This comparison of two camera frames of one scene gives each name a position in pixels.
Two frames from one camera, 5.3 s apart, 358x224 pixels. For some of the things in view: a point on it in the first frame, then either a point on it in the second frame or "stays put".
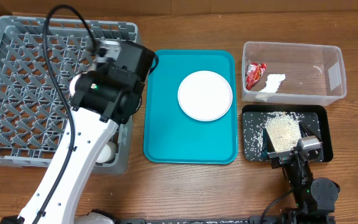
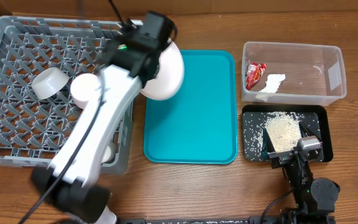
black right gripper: [267, 151] stays put
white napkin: [272, 84] stays put
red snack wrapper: [255, 71] stays put
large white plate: [205, 96] → [169, 76]
